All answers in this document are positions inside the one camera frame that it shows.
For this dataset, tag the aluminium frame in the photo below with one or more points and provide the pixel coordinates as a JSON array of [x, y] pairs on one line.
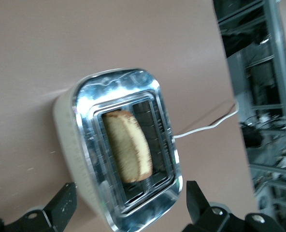
[[277, 60]]

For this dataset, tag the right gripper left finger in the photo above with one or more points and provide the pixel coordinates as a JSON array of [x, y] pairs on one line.
[[61, 207]]

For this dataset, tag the cream and chrome toaster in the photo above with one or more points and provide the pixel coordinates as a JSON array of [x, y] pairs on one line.
[[90, 96]]

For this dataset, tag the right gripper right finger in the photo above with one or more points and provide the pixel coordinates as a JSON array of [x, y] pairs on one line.
[[201, 212]]

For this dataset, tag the brown bread slice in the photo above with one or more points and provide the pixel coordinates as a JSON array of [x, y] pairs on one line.
[[128, 145]]

